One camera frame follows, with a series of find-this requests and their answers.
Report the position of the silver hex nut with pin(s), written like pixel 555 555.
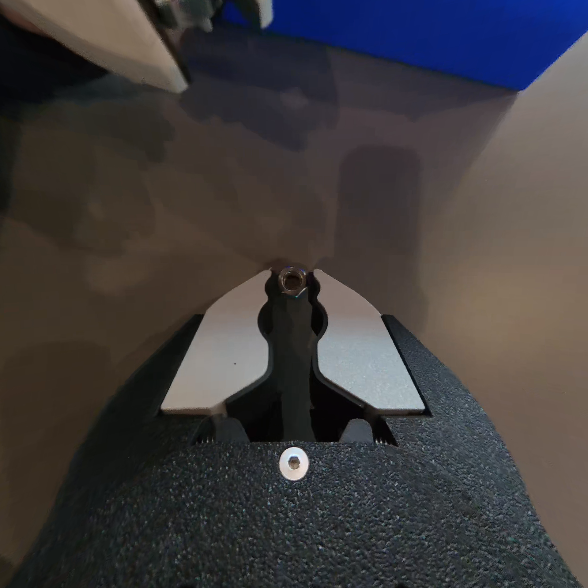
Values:
pixel 300 289

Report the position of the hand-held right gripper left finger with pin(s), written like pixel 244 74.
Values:
pixel 220 358

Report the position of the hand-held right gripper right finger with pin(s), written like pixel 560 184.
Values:
pixel 363 363

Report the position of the blue plastic bin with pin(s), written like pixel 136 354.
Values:
pixel 413 36

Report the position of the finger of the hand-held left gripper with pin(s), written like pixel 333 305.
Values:
pixel 259 11
pixel 92 23

